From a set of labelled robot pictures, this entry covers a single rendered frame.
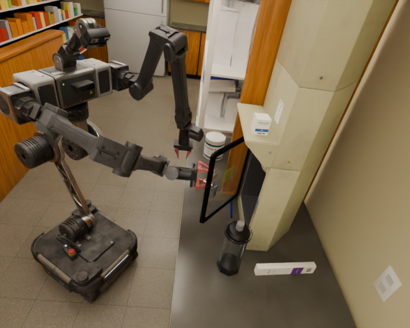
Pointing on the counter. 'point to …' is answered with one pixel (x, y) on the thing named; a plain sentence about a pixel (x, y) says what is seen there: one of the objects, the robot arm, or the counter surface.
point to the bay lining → (253, 178)
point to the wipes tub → (213, 143)
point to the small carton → (261, 123)
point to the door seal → (212, 176)
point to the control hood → (263, 153)
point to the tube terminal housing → (293, 151)
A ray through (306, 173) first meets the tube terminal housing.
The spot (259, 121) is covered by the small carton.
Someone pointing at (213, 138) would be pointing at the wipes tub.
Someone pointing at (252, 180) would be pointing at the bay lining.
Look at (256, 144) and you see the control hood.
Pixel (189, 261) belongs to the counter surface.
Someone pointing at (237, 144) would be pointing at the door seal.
